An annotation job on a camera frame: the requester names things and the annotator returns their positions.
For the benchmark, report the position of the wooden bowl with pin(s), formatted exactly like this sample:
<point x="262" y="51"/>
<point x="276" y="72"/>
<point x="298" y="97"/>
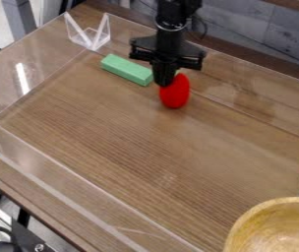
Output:
<point x="267" y="228"/>

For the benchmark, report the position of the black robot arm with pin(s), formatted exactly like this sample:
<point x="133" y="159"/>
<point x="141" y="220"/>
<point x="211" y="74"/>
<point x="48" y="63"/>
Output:
<point x="173" y="12"/>

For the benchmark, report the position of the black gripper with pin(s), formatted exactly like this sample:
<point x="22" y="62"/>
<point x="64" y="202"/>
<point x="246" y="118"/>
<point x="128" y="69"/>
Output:
<point x="167" y="51"/>

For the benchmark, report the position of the green rectangular block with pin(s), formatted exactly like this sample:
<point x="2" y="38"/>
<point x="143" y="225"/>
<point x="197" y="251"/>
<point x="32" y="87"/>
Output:
<point x="128" y="70"/>

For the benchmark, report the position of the clear acrylic tray walls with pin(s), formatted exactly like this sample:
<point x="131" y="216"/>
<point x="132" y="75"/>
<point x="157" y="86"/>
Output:
<point x="124" y="175"/>

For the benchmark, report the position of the black metal bracket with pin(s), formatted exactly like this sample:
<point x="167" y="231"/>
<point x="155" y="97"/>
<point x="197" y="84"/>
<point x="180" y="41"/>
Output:
<point x="28" y="241"/>

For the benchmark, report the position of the red felt strawberry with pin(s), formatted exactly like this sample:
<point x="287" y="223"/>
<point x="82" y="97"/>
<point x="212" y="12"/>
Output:
<point x="173" y="95"/>

